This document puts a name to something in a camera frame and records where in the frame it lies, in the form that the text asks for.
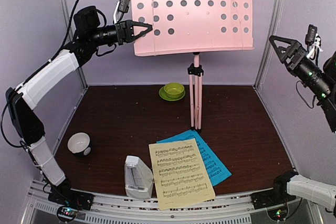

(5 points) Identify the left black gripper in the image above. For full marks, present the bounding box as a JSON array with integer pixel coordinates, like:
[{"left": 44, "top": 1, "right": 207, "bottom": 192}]
[{"left": 88, "top": 18, "right": 152, "bottom": 46}]

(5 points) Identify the pink music stand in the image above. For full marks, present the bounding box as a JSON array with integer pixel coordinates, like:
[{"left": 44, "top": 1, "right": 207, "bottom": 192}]
[{"left": 131, "top": 0, "right": 254, "bottom": 131}]

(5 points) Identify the blue sheet music page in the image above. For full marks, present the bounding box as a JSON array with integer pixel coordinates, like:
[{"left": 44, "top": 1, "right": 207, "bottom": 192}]
[{"left": 157, "top": 130, "right": 232, "bottom": 187}]

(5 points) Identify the yellow sheet music page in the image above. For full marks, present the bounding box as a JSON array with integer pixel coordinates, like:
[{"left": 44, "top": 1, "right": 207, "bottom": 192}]
[{"left": 149, "top": 138, "right": 216, "bottom": 211}]

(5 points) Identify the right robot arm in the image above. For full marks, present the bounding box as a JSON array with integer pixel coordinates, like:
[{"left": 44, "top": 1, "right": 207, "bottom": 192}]
[{"left": 269, "top": 35, "right": 335, "bottom": 215}]

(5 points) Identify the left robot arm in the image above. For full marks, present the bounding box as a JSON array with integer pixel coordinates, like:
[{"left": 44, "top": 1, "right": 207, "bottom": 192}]
[{"left": 3, "top": 0, "right": 153, "bottom": 205}]

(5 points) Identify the green plastic saucer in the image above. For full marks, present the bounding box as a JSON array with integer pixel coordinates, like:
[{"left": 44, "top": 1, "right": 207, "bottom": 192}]
[{"left": 159, "top": 87, "right": 185, "bottom": 101}]

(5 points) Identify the green plastic bowl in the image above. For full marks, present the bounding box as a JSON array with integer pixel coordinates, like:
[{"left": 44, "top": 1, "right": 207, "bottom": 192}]
[{"left": 164, "top": 82, "right": 185, "bottom": 95}]

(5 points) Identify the white and navy bowl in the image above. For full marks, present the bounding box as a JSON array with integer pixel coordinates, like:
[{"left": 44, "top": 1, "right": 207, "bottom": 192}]
[{"left": 67, "top": 132, "right": 92, "bottom": 157}]

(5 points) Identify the white metronome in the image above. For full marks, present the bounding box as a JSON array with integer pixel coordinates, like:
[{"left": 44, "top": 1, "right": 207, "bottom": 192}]
[{"left": 124, "top": 155, "right": 154, "bottom": 200}]

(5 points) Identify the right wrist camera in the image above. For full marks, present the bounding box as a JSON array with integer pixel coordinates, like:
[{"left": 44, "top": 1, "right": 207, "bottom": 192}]
[{"left": 305, "top": 24, "right": 323, "bottom": 60}]

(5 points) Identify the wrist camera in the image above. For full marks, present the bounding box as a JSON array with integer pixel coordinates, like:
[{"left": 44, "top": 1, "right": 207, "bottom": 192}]
[
  {"left": 305, "top": 24, "right": 323, "bottom": 60},
  {"left": 113, "top": 0, "right": 131, "bottom": 24}
]

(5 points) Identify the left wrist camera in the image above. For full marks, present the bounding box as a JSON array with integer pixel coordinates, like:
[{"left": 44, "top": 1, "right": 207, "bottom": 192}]
[{"left": 113, "top": 0, "right": 131, "bottom": 24}]

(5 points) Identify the right aluminium frame post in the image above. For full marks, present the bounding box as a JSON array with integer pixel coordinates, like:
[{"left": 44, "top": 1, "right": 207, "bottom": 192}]
[{"left": 254, "top": 0, "right": 284, "bottom": 92}]

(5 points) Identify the aluminium frame post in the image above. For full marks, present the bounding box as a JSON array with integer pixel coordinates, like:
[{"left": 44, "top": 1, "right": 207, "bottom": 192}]
[
  {"left": 254, "top": 0, "right": 284, "bottom": 92},
  {"left": 54, "top": 0, "right": 89, "bottom": 91}
]

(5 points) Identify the left aluminium frame post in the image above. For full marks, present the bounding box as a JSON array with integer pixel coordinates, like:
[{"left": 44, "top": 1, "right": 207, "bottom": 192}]
[{"left": 54, "top": 0, "right": 89, "bottom": 91}]

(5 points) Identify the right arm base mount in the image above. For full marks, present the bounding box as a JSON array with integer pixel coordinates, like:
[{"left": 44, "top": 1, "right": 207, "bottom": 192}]
[{"left": 251, "top": 190, "right": 296, "bottom": 222}]

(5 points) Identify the front aluminium rail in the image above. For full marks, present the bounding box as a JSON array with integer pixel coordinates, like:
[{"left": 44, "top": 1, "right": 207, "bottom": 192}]
[{"left": 22, "top": 179, "right": 323, "bottom": 224}]

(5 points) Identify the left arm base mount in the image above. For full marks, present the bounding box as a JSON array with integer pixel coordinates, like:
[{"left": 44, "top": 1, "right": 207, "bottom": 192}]
[{"left": 48, "top": 190, "right": 94, "bottom": 223}]

